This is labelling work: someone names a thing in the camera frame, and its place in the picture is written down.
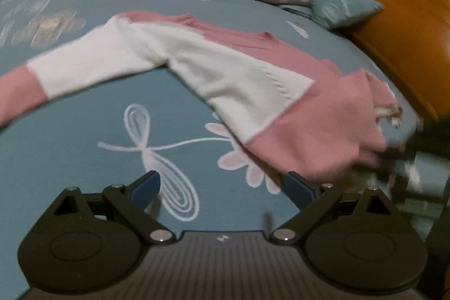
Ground pink and white knit sweater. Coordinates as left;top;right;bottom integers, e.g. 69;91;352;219
0;12;405;183

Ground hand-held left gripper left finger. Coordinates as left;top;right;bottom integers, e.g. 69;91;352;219
46;171;175;245

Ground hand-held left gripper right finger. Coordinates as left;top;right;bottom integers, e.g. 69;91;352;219
270;172;399;245

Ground wooden headboard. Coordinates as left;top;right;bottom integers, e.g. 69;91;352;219
306;0;450;121

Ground blue floral bed sheet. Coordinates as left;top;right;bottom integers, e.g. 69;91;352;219
0;0;422;234

